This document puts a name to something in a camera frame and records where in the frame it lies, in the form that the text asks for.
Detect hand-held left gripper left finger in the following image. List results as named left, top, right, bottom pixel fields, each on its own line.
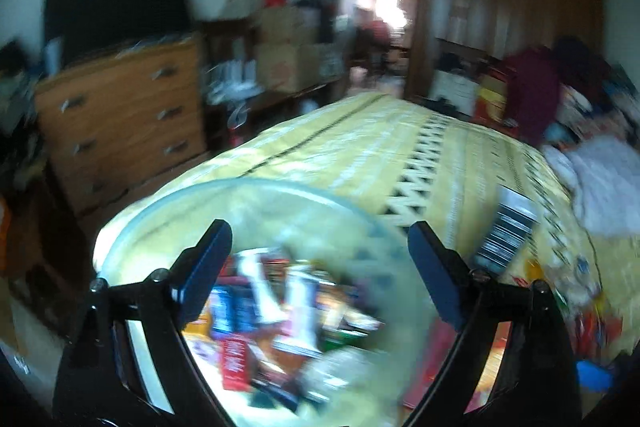
left=52, top=219, right=233, bottom=427

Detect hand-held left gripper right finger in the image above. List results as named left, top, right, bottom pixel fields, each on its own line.
left=400, top=221, right=586, bottom=427

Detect bunch of mixed bagged packets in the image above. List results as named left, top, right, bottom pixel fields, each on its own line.
left=182, top=247, right=386, bottom=413

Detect clear plastic bowl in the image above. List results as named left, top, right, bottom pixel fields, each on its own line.
left=92, top=179, right=436, bottom=427

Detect pile of assorted snacks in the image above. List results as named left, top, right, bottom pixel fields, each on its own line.
left=510, top=252, right=623, bottom=360

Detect black product box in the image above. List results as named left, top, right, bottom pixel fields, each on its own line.
left=472, top=187, right=541, bottom=280

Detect yellow printed blanket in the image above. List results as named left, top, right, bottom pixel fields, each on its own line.
left=92, top=93, right=621, bottom=408

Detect wooden dresser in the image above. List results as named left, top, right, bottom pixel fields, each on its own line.
left=34, top=34, right=208, bottom=215

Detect red gold gift box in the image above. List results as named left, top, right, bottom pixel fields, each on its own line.
left=474, top=69, right=518, bottom=128

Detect blue plastic item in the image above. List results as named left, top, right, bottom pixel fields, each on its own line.
left=576, top=359, right=613, bottom=392

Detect white bag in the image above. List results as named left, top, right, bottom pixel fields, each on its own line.
left=430, top=69, right=481, bottom=115

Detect white floral quilt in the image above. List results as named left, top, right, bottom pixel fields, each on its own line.
left=542, top=134, right=640, bottom=238

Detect stacked cardboard boxes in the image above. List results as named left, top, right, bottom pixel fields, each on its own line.
left=252, top=4, right=321, bottom=92

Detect dark wooden shelf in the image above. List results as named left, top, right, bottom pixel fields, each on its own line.
left=200, top=19, right=346, bottom=148

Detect black television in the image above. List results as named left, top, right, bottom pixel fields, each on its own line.
left=42, top=0, right=193, bottom=70

